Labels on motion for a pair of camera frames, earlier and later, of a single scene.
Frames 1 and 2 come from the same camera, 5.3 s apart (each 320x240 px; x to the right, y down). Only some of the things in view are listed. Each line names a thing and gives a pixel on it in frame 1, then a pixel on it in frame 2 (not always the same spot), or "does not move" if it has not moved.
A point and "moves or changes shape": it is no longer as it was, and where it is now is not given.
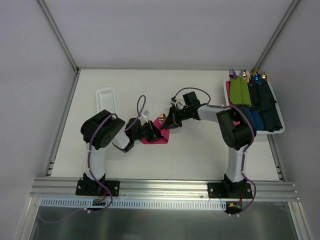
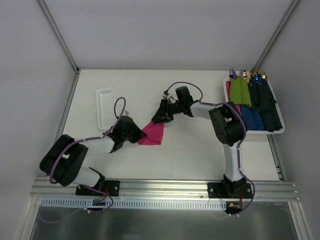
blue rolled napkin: x=255 y=117 does not move
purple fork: x=232 y=73 does not move
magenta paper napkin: x=164 y=139 moves or changes shape
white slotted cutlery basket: x=105 y=99 does not move
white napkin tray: x=260 y=132 does not move
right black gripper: x=175 y=116 to x=165 y=110
